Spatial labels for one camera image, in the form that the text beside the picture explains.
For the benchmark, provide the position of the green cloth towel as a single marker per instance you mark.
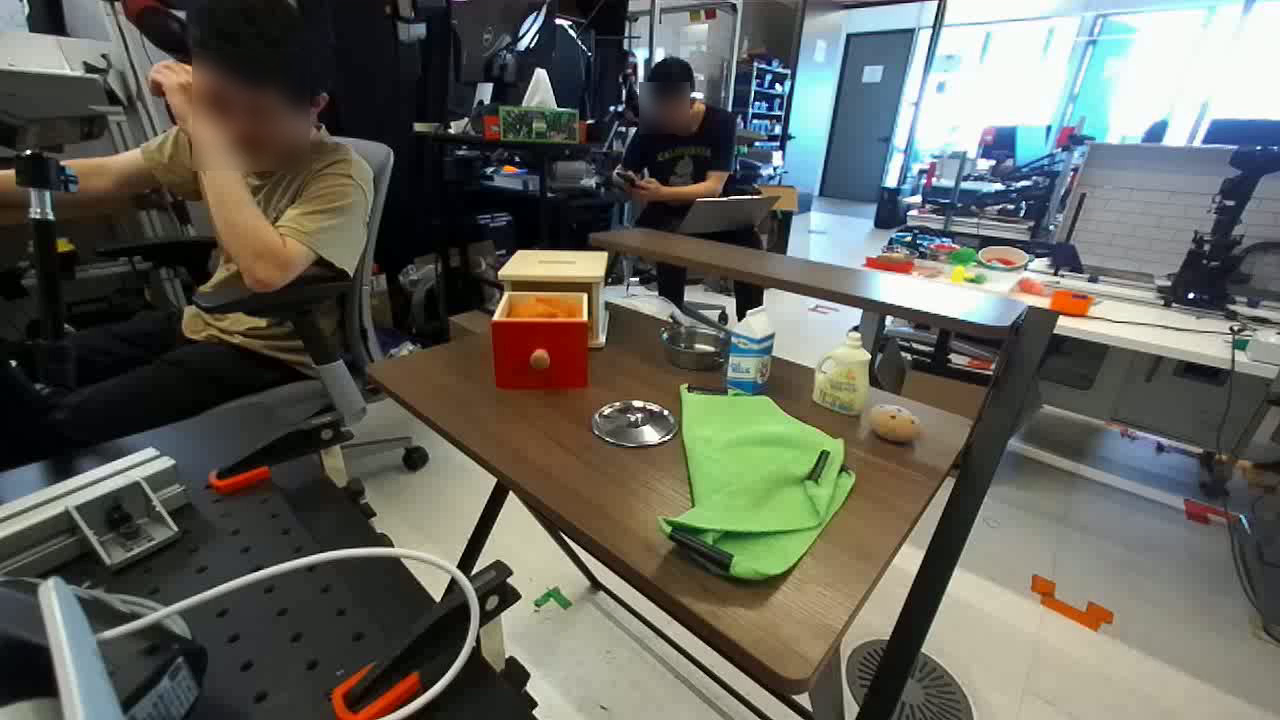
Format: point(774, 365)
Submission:
point(762, 482)

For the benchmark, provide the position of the small metal bowl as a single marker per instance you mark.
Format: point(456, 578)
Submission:
point(693, 346)

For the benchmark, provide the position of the wooden drawer box red front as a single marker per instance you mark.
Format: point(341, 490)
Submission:
point(542, 349)

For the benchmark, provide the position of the plastic bottle blue label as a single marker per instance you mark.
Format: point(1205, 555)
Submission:
point(750, 359)

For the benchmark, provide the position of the pale wooden box with slot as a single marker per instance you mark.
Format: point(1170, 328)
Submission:
point(552, 266)

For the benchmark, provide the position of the grey laptop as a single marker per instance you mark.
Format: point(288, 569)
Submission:
point(724, 212)

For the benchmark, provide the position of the dark raised desk shelf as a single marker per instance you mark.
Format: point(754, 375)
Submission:
point(801, 275)

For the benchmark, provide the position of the seated person in black shirt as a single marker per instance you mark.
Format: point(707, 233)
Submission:
point(683, 154)

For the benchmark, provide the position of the black shelf desk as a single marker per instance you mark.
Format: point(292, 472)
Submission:
point(462, 202)

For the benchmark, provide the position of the green tissue box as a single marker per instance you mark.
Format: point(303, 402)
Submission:
point(542, 126)

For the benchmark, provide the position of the beige potato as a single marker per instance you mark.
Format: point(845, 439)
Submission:
point(895, 424)

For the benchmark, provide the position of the grey office chair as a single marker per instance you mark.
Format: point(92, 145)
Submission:
point(341, 363)

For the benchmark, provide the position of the grey door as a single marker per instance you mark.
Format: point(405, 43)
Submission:
point(866, 112)

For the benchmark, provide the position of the person's leg and shoe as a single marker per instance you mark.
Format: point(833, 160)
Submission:
point(292, 212)

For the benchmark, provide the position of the black perforated base board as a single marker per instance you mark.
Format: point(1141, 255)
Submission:
point(281, 624)

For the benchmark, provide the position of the white panel board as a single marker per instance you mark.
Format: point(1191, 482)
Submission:
point(1135, 205)

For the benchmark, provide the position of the black background robot stand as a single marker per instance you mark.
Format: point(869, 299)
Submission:
point(1223, 246)

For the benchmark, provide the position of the black tripod stand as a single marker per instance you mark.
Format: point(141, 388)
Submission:
point(49, 266)

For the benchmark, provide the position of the black metal table frame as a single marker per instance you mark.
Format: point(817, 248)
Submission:
point(952, 532)

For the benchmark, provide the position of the aluminium rail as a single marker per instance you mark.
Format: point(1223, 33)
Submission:
point(81, 502)

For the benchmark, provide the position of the grey camera device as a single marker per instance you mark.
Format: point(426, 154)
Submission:
point(67, 655)

